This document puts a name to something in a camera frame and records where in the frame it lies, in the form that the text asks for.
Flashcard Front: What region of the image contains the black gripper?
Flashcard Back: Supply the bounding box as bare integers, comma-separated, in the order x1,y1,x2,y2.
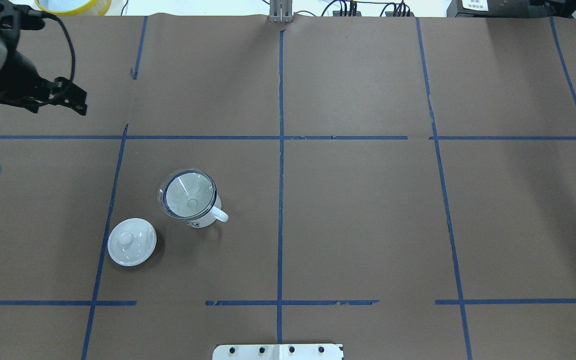
0,51,88,116

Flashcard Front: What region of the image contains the white mug lid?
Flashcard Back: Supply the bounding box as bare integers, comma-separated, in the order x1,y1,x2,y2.
107,218,157,267

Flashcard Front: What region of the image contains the white enamel mug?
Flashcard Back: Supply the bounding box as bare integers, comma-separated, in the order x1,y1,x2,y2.
163,191,229,229

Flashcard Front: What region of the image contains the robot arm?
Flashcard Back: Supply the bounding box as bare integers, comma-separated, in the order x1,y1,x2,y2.
0,2,88,116

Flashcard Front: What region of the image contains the yellow rimmed blue bowl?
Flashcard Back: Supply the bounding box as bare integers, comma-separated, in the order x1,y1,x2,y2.
34,0,112,17

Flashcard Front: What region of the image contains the black box device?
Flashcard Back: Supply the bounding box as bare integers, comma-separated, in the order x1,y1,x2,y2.
446,0,557,19

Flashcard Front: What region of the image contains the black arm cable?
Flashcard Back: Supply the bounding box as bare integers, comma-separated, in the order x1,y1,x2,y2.
43,14,77,86

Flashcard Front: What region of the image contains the aluminium frame post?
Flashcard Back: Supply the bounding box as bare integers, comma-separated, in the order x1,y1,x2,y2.
266,0,294,24

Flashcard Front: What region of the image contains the white camera stand post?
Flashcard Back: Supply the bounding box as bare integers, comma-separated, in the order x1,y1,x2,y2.
212,343,345,360

